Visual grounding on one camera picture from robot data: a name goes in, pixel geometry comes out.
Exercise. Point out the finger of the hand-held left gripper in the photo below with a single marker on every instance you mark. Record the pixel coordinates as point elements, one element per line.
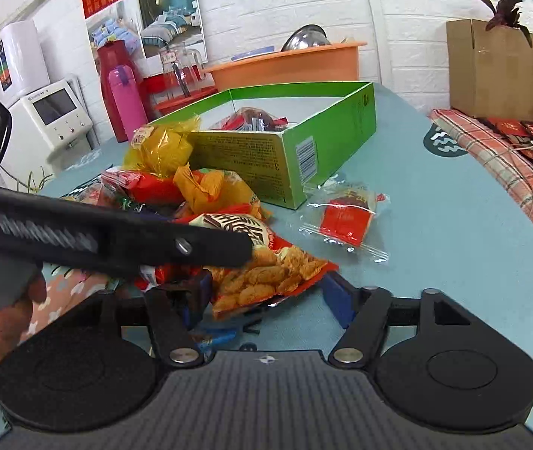
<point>130,239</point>

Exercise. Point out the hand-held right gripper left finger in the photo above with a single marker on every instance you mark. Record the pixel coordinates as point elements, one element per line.
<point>197,296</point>

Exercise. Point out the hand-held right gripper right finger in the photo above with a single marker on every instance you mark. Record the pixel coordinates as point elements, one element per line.
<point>337,301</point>

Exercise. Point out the fried cracker snack packet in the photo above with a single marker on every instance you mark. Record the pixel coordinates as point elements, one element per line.
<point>266,277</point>

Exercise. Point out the yellow cellophane snack packet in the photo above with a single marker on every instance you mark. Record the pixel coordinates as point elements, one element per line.
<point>163,147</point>

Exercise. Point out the orange snack packet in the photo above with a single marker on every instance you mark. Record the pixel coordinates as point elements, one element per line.
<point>219,192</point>

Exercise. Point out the green cardboard box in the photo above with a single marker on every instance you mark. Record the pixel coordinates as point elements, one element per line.
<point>247,154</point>

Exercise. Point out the pile of assorted snack packets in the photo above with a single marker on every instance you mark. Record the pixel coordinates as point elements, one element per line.
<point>257,118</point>

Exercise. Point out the person's left hand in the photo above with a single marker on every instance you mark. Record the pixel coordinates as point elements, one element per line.
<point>8,326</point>

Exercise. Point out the blue snack wrapper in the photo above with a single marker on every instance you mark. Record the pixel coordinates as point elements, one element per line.
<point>215,337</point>

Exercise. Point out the small red snack packet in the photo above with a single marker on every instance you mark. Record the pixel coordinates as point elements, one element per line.
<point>95,195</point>

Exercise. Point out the green plant leaves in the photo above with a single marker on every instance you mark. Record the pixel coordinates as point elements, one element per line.
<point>32,182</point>

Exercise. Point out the white machine with screen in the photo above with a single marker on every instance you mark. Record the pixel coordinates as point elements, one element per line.
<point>55,132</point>

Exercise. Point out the clear-wrapped red snack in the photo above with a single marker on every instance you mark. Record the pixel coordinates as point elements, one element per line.
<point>346,218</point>

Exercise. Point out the white water purifier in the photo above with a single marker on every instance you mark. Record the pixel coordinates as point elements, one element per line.
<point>22,56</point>

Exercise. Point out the teal printed tablecloth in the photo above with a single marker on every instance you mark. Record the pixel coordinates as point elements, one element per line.
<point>435,225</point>

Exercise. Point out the pink bottle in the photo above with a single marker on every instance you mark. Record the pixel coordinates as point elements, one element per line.
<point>126,108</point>

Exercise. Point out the red thermos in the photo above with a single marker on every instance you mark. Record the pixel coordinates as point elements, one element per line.
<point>116,56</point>

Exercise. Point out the red plastic basin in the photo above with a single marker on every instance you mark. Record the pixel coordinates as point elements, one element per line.
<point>163,90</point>

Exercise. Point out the glass pitcher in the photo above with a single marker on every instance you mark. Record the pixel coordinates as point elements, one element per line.
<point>186,71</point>

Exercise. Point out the red plaid cloth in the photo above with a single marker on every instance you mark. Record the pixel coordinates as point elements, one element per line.
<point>496,155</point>

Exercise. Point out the orange plastic basin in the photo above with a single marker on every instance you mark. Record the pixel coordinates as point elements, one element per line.
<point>294,68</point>

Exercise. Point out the red envelopes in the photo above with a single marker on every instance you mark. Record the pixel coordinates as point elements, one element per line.
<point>510,129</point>

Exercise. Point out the metal bowl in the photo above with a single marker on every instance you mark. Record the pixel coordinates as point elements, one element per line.
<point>308,37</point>

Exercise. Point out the large cardboard box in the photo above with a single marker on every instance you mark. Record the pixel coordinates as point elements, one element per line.
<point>491,75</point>

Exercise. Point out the purple-leaved plant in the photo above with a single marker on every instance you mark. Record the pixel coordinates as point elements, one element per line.
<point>506,11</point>

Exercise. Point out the bedding wall poster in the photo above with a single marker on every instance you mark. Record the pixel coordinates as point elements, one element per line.
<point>168,14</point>

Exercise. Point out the white wall pipe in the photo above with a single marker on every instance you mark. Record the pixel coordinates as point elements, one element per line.
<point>373,18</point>

